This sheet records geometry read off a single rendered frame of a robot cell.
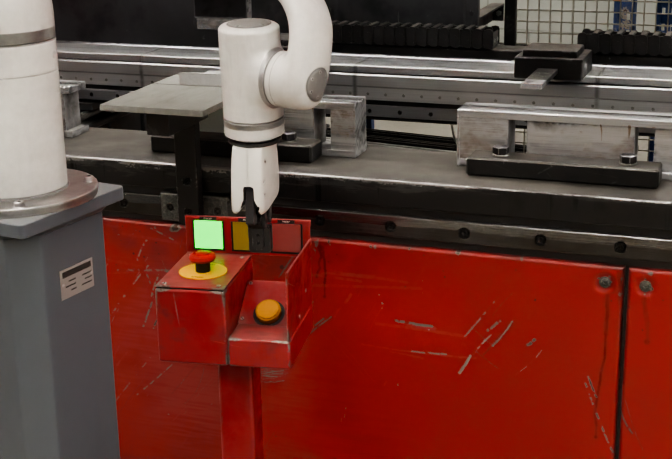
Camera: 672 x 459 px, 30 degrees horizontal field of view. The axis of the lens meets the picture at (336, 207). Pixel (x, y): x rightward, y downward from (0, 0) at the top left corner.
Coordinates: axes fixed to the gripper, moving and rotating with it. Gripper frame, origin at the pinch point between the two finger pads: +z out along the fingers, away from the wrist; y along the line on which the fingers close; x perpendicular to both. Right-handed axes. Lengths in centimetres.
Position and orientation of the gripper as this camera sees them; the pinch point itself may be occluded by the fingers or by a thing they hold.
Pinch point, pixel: (260, 238)
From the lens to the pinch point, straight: 181.7
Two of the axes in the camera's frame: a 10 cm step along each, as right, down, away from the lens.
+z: 0.3, 9.3, 3.6
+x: 9.8, 0.4, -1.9
